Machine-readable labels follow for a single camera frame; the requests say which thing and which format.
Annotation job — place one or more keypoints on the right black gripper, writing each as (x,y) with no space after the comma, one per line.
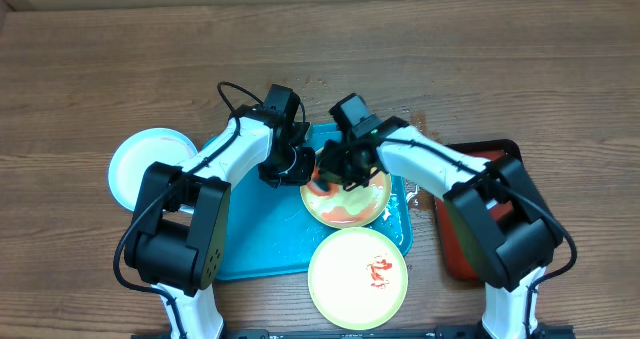
(342,166)

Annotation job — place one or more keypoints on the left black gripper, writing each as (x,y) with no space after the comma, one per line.
(304,173)

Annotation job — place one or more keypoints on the pink and black sponge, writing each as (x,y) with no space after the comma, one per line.
(317,186)

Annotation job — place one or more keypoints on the green rimmed plate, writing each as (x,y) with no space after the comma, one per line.
(355,208)
(357,278)

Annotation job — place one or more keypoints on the light blue round plate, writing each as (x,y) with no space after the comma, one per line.
(137,153)

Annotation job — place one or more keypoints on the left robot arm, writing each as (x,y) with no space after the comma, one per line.
(174,244)

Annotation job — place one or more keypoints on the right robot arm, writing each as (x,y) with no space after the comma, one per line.
(505,228)

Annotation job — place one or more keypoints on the red black lacquer tray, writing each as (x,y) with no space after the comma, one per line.
(456,263)

